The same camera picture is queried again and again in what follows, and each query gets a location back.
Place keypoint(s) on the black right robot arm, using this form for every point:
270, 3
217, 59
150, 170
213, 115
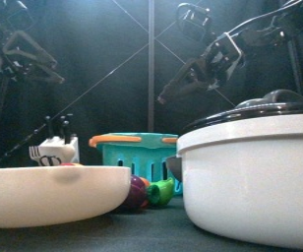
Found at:
268, 31

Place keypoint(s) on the black pot lid grey knob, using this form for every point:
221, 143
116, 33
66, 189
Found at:
245, 115

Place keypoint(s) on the white toy knife block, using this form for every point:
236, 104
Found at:
60, 149

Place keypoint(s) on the white toy fork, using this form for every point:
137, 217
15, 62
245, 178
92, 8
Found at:
35, 154

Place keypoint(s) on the red toy tomato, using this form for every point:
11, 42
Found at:
65, 164

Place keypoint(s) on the green toy pepper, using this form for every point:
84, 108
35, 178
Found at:
161, 193

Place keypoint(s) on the purple toy eggplant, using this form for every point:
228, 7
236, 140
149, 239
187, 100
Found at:
134, 195

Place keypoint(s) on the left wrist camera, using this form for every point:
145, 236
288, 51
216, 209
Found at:
15, 14

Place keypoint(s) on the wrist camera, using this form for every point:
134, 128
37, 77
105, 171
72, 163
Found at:
15, 14
195, 19

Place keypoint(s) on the grey vertical frame pole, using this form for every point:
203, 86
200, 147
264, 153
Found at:
150, 65

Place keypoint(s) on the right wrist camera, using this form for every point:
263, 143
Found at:
195, 19

